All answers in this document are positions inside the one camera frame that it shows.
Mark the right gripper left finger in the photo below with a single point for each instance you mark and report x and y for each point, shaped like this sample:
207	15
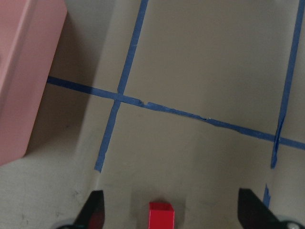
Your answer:
92	214

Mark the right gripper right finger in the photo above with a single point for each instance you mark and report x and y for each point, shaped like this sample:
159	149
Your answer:
252	213

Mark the pink plastic box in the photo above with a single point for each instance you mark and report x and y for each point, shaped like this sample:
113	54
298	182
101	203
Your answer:
29	35

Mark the red toy block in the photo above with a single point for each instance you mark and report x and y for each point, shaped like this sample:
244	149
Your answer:
161	216

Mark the brown paper table cover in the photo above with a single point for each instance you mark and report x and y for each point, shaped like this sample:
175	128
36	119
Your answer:
223	60

